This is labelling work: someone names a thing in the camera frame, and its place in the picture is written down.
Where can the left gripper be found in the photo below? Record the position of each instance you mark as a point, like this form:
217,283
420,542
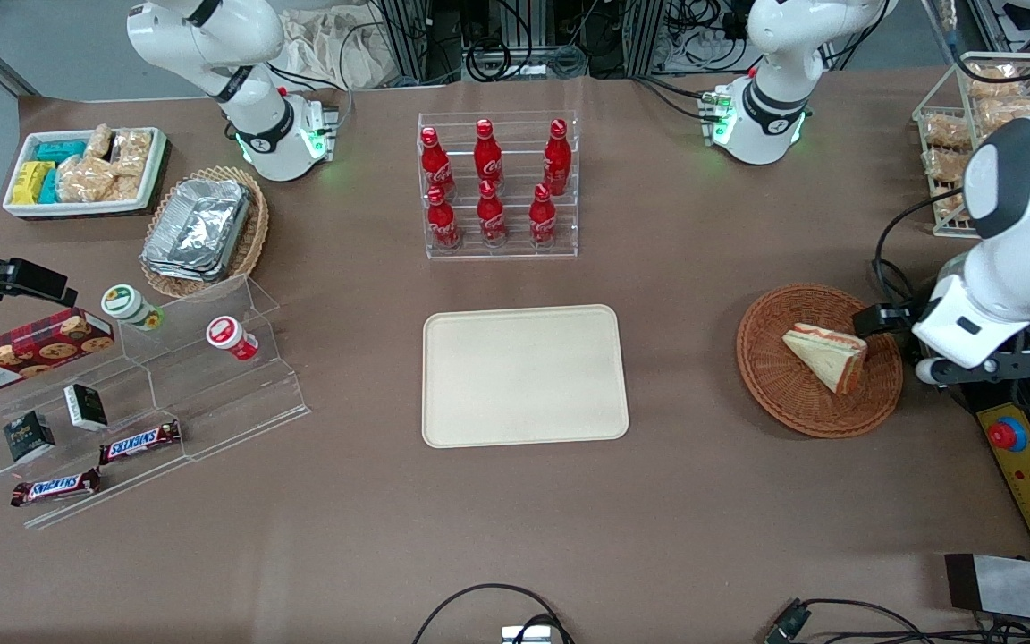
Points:
892,317

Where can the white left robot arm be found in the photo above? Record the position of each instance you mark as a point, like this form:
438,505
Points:
1029,241

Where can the triangular sandwich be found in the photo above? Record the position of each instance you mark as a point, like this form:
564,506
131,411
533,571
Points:
828,356

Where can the white rectangular snack tray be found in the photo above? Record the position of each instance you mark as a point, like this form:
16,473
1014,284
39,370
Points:
19,207

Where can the round brown wicker basket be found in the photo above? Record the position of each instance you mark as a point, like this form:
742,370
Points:
788,394

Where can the oval wicker basket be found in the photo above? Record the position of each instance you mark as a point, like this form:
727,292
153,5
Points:
254,224

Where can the beige plastic tray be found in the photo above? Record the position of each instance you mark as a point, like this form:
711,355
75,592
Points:
524,376

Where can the red tartan cookie box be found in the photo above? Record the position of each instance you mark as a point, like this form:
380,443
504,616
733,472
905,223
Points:
28,353

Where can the green lid yogurt cup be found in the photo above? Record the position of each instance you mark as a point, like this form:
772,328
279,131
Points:
126,304

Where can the teal snack packet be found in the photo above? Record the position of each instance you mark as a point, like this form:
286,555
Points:
49,186
61,149

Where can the yellow snack packet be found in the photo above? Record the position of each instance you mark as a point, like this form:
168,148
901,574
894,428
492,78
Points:
30,182

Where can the clear bag of rice crackers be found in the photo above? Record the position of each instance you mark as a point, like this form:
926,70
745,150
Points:
132,150
84,179
99,140

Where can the black box with white side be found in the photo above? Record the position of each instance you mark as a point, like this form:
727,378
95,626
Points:
86,408

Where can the black box with gold print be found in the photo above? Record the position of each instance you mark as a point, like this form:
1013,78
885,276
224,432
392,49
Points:
29,437

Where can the clear bag of cookies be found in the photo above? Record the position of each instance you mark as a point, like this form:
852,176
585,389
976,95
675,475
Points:
946,131
1011,112
946,165
998,80

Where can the silver foil container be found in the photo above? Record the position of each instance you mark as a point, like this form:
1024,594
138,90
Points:
198,228

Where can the red emergency stop button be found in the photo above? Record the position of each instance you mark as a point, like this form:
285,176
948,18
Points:
1007,436

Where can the brown Snickers bar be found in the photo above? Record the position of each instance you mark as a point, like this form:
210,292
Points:
139,443
54,487

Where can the red lid yogurt cup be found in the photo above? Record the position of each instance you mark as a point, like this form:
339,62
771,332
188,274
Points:
227,335

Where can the clear acrylic stepped stand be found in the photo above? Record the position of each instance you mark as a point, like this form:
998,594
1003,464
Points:
211,394

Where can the grey and black pad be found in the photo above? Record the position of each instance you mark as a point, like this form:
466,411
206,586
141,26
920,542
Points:
1016,586

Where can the red cola bottle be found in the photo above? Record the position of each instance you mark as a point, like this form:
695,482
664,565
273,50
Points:
436,165
557,161
491,217
543,217
487,156
443,222

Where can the crumpled beige cloth bag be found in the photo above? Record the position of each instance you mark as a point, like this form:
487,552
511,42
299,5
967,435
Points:
336,49

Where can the clear acrylic bottle rack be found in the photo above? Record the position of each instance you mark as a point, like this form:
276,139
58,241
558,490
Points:
502,249

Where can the silver connector plug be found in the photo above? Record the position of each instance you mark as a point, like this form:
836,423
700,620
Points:
528,635

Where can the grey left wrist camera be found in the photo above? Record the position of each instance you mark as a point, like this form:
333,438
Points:
971,368

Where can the aluminium frame post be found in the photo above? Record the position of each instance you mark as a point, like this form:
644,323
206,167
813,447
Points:
646,36
408,40

